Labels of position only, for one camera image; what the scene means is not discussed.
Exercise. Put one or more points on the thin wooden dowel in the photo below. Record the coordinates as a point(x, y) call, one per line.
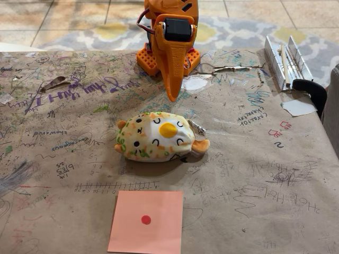
point(284, 66)

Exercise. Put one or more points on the white flat board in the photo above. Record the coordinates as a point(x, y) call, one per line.
point(16, 47)

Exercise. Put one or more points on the pink square paper note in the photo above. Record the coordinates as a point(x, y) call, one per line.
point(148, 238)

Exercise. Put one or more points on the aluminium miter box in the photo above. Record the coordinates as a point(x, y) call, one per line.
point(275, 61)

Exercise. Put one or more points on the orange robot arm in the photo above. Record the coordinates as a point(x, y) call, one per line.
point(148, 59)

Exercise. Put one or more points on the egg-patterned plush toy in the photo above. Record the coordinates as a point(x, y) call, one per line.
point(153, 137)

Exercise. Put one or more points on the grey upholstered chair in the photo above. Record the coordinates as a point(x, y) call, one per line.
point(332, 111)

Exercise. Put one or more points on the grey yellow patterned rug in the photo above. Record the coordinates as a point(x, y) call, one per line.
point(238, 34)

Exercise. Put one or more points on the torn white paper piece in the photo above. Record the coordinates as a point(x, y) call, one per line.
point(299, 107)

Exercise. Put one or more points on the black curved clamp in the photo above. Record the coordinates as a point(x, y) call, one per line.
point(315, 90)

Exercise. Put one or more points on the dry brown leaf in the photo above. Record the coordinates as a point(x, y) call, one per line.
point(54, 82)

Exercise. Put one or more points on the brown scribbled paper table cover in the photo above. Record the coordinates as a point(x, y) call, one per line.
point(251, 185)

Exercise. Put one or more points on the orange gripper black servo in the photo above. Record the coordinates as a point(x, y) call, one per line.
point(176, 32)

